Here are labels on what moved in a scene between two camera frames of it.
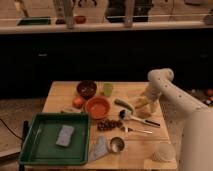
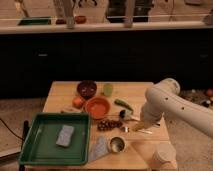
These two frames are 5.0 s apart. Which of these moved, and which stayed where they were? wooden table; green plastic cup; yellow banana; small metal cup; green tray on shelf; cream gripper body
Moved: cream gripper body; yellow banana
Stayed: green tray on shelf; small metal cup; green plastic cup; wooden table
